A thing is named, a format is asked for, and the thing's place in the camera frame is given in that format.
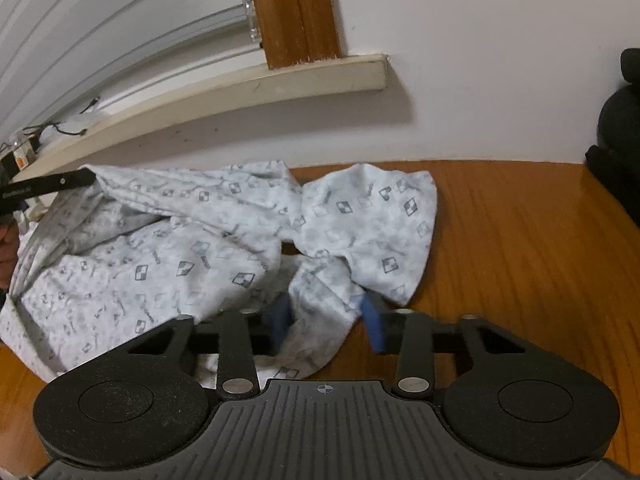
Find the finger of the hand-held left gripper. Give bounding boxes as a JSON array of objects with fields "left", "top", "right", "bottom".
[{"left": 0, "top": 169, "right": 97, "bottom": 200}]

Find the beige windowsill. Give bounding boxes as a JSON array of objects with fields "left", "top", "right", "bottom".
[{"left": 12, "top": 52, "right": 391, "bottom": 181}]

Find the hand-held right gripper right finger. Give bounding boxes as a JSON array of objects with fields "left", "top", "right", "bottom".
[{"left": 360, "top": 295, "right": 528, "bottom": 402}]

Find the wooden window frame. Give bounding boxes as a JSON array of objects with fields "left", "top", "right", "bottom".
[{"left": 245, "top": 0, "right": 343, "bottom": 70}]

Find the clear blind bead chain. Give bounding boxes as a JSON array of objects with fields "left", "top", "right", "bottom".
[{"left": 236, "top": 0, "right": 264, "bottom": 49}]

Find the clear jar orange label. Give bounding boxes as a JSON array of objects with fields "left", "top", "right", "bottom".
[{"left": 9, "top": 130, "right": 40, "bottom": 168}]

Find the grey window blind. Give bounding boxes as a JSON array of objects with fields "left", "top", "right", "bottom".
[{"left": 0, "top": 0, "right": 251, "bottom": 133}]

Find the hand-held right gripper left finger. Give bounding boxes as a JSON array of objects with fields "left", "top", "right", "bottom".
[{"left": 125, "top": 292, "right": 296, "bottom": 401}]

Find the black cable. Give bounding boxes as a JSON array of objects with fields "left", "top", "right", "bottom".
[{"left": 22, "top": 96, "right": 103, "bottom": 137}]

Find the white patterned garment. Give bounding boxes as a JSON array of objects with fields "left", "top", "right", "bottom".
[{"left": 0, "top": 159, "right": 441, "bottom": 392}]

